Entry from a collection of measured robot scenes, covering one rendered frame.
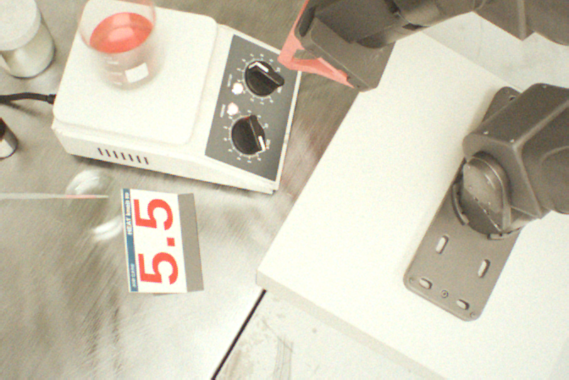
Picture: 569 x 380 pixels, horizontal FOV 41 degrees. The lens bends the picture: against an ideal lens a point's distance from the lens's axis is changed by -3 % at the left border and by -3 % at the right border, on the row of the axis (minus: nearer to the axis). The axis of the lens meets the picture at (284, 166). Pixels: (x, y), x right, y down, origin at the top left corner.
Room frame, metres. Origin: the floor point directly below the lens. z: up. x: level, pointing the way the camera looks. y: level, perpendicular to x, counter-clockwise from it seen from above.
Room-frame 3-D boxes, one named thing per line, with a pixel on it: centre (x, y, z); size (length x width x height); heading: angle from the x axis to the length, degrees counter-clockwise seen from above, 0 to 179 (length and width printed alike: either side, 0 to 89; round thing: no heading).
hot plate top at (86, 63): (0.26, 0.14, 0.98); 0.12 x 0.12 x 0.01; 88
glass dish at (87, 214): (0.15, 0.16, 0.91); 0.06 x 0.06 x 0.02
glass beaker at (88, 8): (0.26, 0.15, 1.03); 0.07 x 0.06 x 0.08; 77
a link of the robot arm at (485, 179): (0.20, -0.17, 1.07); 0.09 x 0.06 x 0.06; 136
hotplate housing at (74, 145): (0.26, 0.11, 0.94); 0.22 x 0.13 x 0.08; 88
